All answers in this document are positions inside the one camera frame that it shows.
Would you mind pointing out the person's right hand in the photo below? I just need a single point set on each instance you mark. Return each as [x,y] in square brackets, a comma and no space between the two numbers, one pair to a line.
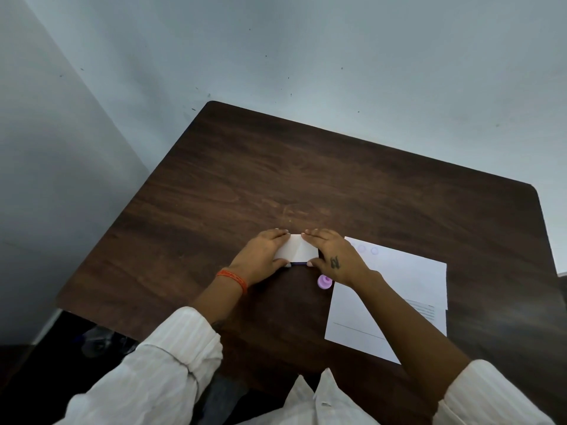
[339,261]

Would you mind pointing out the person's left hand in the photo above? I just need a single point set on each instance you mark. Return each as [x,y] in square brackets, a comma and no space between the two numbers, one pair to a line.
[257,258]

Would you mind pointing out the person's left thumb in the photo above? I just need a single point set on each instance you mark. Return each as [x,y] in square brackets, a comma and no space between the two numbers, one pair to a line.
[281,263]

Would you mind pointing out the person's right thumb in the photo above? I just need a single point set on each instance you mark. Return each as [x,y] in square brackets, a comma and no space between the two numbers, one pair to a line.
[314,262]

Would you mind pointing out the person's right forearm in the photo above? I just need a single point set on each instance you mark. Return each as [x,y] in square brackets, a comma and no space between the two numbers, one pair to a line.
[407,331]

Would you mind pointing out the person's left forearm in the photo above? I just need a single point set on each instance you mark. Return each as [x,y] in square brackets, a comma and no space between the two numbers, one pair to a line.
[217,300]

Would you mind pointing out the brown wooden table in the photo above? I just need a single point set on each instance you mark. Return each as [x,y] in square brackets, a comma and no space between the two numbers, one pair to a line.
[310,243]

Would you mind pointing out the purple glue stick cap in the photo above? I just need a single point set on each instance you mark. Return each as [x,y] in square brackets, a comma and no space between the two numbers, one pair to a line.
[324,282]

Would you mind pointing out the white paper sheet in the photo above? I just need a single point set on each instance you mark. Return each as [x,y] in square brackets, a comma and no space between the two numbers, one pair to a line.
[390,300]

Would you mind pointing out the white striped shirt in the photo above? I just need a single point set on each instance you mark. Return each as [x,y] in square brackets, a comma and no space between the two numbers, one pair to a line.
[186,376]

